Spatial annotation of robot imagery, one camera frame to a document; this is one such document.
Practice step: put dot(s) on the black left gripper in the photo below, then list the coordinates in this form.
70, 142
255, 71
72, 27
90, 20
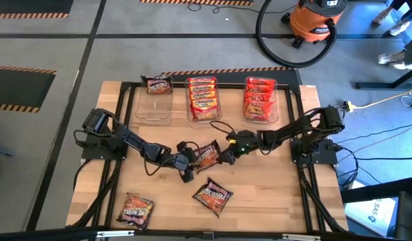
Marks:
185, 157

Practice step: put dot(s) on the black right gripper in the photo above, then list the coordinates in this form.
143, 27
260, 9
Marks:
246, 144

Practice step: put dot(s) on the black Fire Noodle packet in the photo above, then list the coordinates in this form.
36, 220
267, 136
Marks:
207, 157
135, 211
212, 197
157, 85

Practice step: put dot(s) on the yellow Maruchan ramen packet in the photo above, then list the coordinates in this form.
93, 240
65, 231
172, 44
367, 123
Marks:
204, 108
201, 81
203, 95
202, 89

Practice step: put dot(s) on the red Saucy Noods packet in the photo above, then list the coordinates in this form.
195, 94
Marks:
258, 111
258, 96
260, 81
259, 87

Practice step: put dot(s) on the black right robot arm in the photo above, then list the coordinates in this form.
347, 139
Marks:
292, 130

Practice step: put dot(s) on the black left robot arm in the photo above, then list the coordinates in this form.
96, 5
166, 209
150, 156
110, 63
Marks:
138, 144

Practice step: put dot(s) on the clear plastic bin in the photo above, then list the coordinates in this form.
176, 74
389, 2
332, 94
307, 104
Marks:
204, 122
259, 124
153, 110

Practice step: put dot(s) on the black hazard-striped floor mat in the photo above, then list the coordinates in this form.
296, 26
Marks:
232, 74
195, 2
18, 88
31, 6

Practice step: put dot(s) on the orange shop vacuum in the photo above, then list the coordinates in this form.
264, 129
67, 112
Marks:
258, 33
309, 23

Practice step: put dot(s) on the black beam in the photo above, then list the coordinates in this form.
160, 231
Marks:
376, 193

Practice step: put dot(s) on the black crossbar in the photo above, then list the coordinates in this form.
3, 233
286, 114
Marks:
41, 235

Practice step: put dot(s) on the black desk base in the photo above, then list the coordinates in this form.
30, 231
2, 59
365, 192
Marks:
376, 86

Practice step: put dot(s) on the person's shoe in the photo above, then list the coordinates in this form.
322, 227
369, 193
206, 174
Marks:
381, 15
390, 57
401, 66
400, 27

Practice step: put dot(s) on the black box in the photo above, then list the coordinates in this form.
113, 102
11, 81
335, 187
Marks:
408, 217

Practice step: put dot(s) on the black aluminium table frame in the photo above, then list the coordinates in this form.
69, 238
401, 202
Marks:
179, 85

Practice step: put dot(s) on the silver metal bracket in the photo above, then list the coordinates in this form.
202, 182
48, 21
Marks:
301, 237
115, 233

